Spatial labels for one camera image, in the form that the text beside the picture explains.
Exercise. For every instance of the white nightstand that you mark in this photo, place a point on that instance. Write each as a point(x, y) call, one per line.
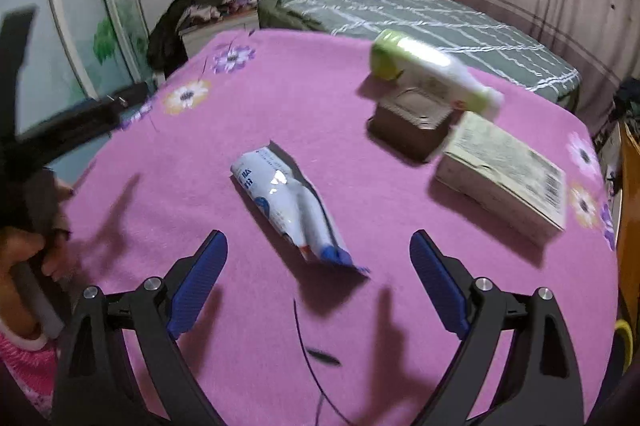
point(220, 30)

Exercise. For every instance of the person's left forearm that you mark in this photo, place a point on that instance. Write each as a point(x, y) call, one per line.
point(20, 371)

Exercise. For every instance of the pile of dark blue clothes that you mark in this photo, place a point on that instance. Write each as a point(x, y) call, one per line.
point(630, 93)

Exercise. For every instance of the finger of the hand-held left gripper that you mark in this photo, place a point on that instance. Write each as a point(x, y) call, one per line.
point(15, 55)
point(85, 115)

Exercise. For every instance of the person's left hand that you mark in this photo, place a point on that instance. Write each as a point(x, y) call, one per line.
point(17, 246)

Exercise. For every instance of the pink flowered blanket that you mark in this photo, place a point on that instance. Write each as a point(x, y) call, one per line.
point(325, 105)

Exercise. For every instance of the dark bin with yellow rim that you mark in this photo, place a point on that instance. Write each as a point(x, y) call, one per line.
point(625, 336)

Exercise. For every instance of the pale cardboard box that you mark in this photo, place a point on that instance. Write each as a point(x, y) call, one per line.
point(500, 176)

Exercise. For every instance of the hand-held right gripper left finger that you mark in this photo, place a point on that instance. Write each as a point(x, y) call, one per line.
point(197, 286)

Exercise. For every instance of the green checked bedspread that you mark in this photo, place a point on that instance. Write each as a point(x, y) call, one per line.
point(425, 10)

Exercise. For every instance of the white bottle with green cap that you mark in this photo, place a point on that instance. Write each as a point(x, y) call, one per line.
point(430, 65)

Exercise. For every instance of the brown box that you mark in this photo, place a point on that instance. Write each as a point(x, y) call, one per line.
point(405, 125)

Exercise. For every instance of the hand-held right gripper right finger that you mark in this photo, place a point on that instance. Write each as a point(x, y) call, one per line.
point(440, 286)

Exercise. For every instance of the white blue plastic packet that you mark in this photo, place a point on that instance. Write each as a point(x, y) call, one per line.
point(280, 196)

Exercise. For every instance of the wooden cabinet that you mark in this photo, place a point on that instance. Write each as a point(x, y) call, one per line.
point(631, 231)

